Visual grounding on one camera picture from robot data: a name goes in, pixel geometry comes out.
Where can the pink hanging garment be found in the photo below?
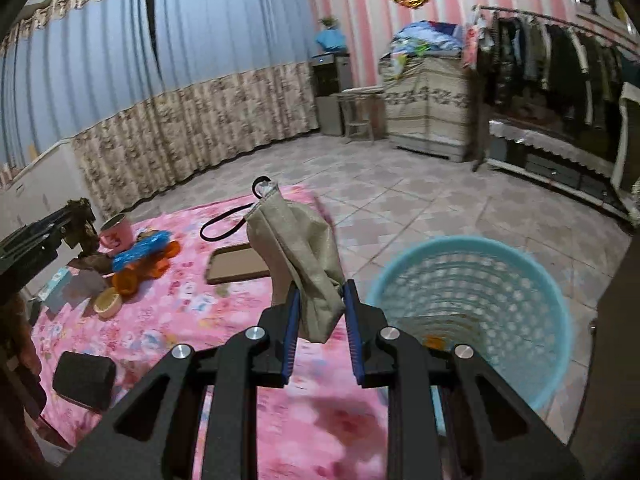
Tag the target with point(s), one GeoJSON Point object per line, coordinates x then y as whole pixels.
{"type": "Point", "coordinates": [470, 45]}

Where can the black rectangular box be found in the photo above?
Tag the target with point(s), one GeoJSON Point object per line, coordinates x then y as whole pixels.
{"type": "Point", "coordinates": [84, 380]}

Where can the grey water dispenser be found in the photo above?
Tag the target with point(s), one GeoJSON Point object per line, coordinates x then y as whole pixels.
{"type": "Point", "coordinates": [330, 95]}

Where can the light blue tissue packet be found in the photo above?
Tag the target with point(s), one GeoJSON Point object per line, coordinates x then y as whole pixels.
{"type": "Point", "coordinates": [54, 290]}

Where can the row of hanging clothes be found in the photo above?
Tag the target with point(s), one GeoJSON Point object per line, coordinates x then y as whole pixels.
{"type": "Point", "coordinates": [550, 70]}

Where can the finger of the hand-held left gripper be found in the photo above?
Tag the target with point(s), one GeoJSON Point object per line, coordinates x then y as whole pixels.
{"type": "Point", "coordinates": [45, 232]}

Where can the blue plastic bag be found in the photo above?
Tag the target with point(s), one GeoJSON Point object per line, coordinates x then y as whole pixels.
{"type": "Point", "coordinates": [137, 252]}

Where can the black hair band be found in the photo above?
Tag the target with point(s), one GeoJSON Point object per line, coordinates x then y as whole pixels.
{"type": "Point", "coordinates": [203, 232]}

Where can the brown phone case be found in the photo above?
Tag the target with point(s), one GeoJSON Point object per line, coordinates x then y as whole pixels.
{"type": "Point", "coordinates": [240, 265]}

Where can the small wooden stool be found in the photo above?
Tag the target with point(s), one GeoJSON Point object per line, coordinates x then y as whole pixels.
{"type": "Point", "coordinates": [362, 110]}

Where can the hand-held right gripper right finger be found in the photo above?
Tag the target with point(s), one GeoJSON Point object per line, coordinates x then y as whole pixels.
{"type": "Point", "coordinates": [352, 332]}

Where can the low cabinet with lace cloth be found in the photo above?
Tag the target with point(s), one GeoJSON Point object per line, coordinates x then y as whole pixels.
{"type": "Point", "coordinates": [545, 160]}

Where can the dark cover with beige trim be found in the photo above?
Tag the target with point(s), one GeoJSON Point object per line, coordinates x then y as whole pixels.
{"type": "Point", "coordinates": [629, 125]}

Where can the orange mesh bag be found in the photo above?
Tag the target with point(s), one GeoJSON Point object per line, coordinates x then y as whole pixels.
{"type": "Point", "coordinates": [165, 260]}

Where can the cloth covered cabinet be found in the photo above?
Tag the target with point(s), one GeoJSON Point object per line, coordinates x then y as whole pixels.
{"type": "Point", "coordinates": [430, 105]}

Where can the pink printed blanket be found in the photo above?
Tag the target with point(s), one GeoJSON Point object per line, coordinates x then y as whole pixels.
{"type": "Point", "coordinates": [210, 320]}

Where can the pile of bedding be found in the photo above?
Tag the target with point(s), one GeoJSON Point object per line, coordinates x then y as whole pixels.
{"type": "Point", "coordinates": [430, 40]}

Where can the light blue plastic basket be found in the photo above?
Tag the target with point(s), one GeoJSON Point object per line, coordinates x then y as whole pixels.
{"type": "Point", "coordinates": [545, 360]}

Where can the blue and floral curtain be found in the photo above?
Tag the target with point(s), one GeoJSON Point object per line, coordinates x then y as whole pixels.
{"type": "Point", "coordinates": [200, 60]}

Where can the metal clothes rack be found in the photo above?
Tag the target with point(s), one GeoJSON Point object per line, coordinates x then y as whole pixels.
{"type": "Point", "coordinates": [525, 13]}

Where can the small potted plant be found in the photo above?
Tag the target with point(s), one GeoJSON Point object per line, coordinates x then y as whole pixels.
{"type": "Point", "coordinates": [329, 23]}

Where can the pink cup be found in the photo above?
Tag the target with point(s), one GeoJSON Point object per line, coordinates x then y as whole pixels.
{"type": "Point", "coordinates": [116, 237]}

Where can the person's left forearm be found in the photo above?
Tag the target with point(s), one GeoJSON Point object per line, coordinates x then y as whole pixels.
{"type": "Point", "coordinates": [17, 355]}

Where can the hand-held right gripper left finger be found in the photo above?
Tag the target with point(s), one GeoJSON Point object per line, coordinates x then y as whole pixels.
{"type": "Point", "coordinates": [292, 332]}

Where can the cream round lid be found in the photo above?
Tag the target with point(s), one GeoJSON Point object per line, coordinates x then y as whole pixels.
{"type": "Point", "coordinates": [107, 304]}

